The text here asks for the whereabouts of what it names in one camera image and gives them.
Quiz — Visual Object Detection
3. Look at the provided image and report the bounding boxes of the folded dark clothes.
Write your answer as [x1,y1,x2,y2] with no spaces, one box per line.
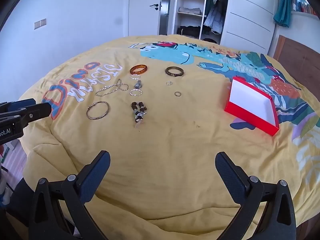
[177,26,212,37]

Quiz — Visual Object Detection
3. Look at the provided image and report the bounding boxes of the white door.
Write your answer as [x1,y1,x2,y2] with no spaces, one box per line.
[128,0,163,37]

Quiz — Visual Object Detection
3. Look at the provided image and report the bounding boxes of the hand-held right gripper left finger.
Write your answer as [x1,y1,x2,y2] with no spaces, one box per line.
[30,150,111,240]

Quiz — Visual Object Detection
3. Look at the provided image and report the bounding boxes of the hanging jackets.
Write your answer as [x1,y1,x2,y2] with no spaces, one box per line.
[203,0,229,34]

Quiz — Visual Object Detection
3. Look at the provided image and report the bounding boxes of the thin silver bangle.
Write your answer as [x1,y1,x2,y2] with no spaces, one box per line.
[86,101,110,120]

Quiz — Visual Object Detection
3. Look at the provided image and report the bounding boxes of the teal curtain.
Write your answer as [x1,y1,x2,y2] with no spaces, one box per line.
[273,0,297,27]

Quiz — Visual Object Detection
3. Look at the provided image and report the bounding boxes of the white wardrobe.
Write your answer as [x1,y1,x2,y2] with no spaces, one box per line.
[172,0,279,55]

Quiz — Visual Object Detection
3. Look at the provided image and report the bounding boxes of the brown beaded bracelet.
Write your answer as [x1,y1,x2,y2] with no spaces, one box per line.
[130,101,148,128]

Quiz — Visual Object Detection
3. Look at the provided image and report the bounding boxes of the wooden panel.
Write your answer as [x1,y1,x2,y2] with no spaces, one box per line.
[273,35,320,82]

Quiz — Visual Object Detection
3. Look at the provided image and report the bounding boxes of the red jewelry box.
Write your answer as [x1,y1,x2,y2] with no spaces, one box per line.
[224,76,280,136]

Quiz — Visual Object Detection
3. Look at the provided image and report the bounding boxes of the row of books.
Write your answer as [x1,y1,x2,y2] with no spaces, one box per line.
[291,0,320,18]

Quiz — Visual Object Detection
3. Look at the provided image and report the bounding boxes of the orange amber bangle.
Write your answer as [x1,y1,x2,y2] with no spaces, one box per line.
[129,64,148,76]

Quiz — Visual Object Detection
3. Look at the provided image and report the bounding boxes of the rhinestone chain necklace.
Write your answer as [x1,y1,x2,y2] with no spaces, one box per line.
[95,79,129,97]

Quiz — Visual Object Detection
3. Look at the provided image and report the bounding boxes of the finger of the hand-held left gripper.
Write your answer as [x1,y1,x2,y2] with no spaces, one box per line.
[0,98,37,117]
[0,102,54,130]

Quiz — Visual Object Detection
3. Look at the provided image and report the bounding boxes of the folded beige clothes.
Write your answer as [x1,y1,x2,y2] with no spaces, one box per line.
[178,7,202,15]

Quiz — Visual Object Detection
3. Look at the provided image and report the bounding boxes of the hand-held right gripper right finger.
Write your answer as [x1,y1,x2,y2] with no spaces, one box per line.
[215,151,297,240]

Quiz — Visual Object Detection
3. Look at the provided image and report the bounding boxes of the yellow printed dinosaur blanket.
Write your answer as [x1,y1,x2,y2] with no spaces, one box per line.
[19,34,320,240]

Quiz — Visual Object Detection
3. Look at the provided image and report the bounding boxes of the dark olive bangle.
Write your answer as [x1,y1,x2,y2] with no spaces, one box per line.
[165,66,185,77]

